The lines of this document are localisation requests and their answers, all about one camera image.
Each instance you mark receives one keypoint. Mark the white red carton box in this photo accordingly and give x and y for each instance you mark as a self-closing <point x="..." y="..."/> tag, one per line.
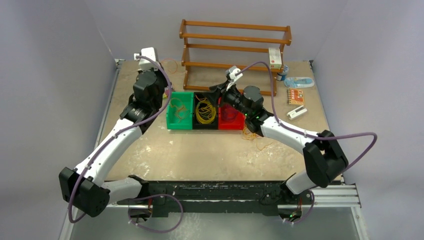
<point x="275" y="58"/>

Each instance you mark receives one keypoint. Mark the green plastic bin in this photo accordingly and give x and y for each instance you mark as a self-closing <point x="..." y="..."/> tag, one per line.
<point x="179" y="111"/>

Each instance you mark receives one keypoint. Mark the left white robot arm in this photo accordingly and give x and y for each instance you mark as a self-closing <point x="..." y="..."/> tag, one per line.
<point x="112" y="142"/>

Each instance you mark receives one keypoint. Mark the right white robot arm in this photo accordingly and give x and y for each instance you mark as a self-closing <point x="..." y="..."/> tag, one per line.
<point x="323" y="156"/>

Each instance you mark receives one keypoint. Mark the white usb charger block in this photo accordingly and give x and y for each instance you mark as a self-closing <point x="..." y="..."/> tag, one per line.
<point x="297" y="112"/>

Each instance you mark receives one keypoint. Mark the red plastic bin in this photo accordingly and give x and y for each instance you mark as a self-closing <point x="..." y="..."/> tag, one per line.
<point x="229" y="118"/>

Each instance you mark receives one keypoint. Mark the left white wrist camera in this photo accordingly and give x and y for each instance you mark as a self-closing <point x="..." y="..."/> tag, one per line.
<point x="147" y="59"/>

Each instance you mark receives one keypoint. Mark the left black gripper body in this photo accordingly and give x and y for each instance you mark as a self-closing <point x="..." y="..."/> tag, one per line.
<point x="163" y="83"/>

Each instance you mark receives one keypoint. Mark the orange snack packet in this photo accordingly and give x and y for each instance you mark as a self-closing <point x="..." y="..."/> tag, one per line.
<point x="295" y="97"/>

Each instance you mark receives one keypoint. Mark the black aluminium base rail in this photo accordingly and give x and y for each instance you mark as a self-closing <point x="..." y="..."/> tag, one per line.
<point x="160" y="198"/>

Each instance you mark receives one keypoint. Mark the black plastic bin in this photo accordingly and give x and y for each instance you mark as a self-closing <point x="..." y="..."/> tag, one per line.
<point x="204" y="114"/>

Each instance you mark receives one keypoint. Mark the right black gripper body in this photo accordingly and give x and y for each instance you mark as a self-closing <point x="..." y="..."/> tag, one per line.
<point x="231" y="96"/>

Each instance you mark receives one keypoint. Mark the wooden two-tier shelf rack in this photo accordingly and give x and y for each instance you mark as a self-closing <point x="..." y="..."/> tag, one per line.
<point x="222" y="45"/>

